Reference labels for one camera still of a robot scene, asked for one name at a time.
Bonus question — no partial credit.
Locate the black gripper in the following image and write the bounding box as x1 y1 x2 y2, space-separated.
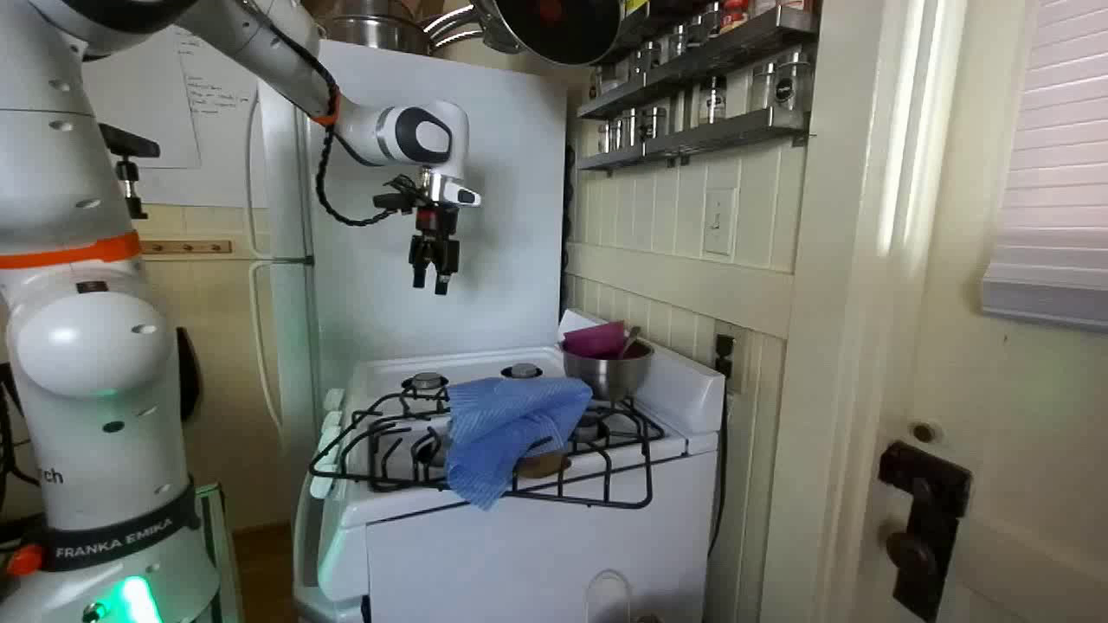
404 199 465 296

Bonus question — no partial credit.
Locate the blue striped towel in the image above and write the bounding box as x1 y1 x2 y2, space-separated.
444 373 596 512

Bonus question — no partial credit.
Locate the black wire dish rack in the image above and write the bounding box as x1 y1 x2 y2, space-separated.
304 388 672 512

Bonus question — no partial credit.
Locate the white gas stove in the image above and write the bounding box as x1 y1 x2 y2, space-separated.
290 309 731 623

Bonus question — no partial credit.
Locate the white refrigerator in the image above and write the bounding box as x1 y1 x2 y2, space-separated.
240 36 571 534

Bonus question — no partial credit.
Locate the brown round disc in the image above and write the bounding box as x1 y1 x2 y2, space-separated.
511 447 575 485

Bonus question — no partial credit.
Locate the white paper sheet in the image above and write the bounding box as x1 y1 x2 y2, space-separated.
80 28 262 212

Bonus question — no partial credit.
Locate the steel pot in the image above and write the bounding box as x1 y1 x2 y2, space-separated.
304 0 483 54

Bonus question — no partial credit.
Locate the black frying pan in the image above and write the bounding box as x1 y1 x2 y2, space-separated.
472 0 627 69

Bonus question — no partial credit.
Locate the black door lock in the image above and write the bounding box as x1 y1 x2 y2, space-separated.
877 438 977 623

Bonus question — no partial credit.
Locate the white panel door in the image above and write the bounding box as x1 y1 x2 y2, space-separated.
897 0 1108 623

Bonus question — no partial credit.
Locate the white window blind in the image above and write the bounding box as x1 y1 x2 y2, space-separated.
977 0 1108 335

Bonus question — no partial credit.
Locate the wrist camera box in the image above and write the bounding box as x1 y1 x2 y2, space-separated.
416 169 486 215

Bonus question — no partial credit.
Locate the cream wall switch plate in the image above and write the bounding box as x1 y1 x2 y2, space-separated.
701 184 738 259

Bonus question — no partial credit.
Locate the black wall outlet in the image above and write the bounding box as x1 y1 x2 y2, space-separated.
711 328 740 384

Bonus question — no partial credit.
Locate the metal wall spice rack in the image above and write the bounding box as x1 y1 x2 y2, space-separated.
575 0 823 175

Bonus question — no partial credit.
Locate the black camera on stand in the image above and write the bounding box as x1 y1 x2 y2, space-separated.
96 121 163 221

